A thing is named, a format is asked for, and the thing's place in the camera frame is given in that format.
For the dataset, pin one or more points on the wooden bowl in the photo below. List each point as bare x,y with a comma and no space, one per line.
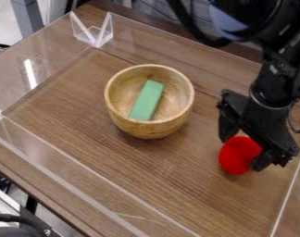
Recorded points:
174,106

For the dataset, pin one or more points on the green rectangular block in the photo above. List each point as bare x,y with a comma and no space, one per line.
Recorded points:
146,103

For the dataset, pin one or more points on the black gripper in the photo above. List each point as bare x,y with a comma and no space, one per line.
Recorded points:
263,124

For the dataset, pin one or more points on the grey post upper left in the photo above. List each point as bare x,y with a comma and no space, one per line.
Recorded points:
28,16

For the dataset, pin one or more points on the red plush strawberry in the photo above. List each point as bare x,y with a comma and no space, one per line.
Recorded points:
237,154

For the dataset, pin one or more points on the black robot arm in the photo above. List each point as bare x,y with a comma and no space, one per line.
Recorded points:
269,24

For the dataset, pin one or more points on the clear acrylic tray walls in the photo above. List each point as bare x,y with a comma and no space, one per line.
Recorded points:
112,184

